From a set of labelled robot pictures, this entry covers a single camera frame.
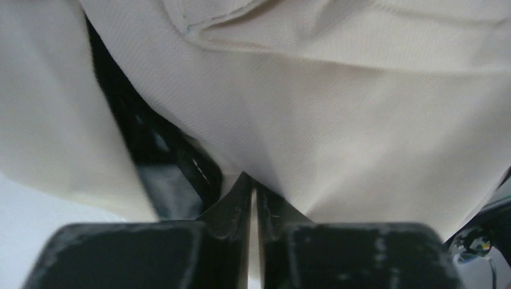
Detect beige canvas student bag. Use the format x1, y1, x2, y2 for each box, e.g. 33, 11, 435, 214
1, 1, 510, 238

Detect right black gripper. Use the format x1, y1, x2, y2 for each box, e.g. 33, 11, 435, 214
445, 170, 510, 264

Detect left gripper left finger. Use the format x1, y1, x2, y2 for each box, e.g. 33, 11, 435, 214
24, 174, 253, 288

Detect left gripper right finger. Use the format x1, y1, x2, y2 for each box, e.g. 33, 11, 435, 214
255, 184, 463, 288

